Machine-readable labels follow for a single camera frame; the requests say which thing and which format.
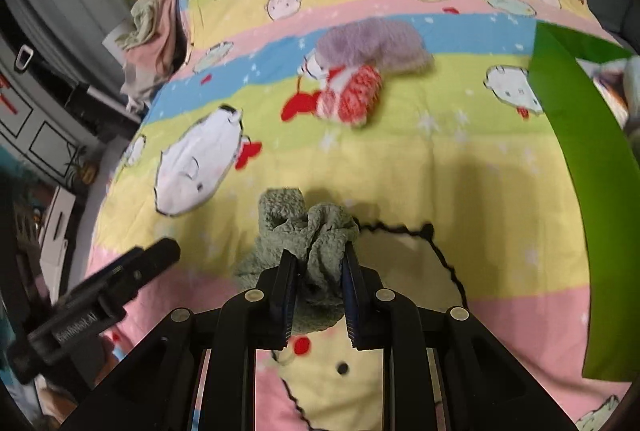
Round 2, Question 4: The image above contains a pale green garment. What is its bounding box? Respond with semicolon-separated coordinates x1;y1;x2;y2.
131;0;163;49

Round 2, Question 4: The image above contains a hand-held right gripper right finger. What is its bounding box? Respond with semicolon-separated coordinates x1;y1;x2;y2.
341;243;581;431

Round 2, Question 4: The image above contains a pink towel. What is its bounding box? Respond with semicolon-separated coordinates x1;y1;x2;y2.
122;0;181;77

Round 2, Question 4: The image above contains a cartoon printed bed sheet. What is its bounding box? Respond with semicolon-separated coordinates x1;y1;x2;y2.
85;0;640;431

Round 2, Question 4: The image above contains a grey panelled cabinet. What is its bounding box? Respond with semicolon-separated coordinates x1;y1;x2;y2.
0;41;101;192

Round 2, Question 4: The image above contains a green fuzzy cloth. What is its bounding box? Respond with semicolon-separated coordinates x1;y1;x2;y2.
235;188;361;337

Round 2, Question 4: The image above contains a purple fuzzy cloth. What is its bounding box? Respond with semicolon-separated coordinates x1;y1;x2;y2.
316;18;433;74

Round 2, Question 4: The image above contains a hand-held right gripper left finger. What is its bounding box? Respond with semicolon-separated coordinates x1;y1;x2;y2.
60;248;301;431

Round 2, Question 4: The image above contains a green box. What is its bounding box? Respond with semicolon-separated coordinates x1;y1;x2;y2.
529;22;640;382

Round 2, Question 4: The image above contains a red patterned sock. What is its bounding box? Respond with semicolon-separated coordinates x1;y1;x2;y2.
312;64;383;128

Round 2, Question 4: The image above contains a potted plant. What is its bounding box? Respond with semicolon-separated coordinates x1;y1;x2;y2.
67;156;101;187

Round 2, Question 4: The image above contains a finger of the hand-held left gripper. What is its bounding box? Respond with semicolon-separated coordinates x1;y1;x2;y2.
112;238;182;289

